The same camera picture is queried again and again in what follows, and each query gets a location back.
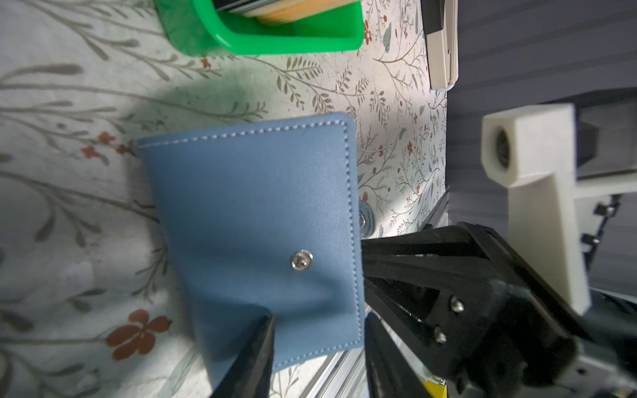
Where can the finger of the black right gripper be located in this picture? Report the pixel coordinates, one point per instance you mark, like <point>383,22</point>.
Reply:
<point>442,339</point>
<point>454,252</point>

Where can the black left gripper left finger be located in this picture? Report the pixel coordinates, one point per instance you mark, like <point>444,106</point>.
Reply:
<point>249,375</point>

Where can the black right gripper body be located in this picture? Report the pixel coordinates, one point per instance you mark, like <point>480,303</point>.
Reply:
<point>507,340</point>

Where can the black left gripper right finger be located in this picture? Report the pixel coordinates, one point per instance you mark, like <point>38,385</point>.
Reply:
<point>388,372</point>

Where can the blue leather card holder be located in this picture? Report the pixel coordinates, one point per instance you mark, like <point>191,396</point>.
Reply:
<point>263,219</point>

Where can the stack of cards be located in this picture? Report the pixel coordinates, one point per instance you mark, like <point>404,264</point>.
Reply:
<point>277,12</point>

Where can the green plastic card tray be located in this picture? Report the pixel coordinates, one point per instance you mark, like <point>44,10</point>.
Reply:
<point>196,28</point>

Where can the beige black stapler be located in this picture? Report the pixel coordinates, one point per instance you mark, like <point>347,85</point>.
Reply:
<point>440,28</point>

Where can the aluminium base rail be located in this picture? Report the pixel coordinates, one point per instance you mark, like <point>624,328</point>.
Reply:
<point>343,374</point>

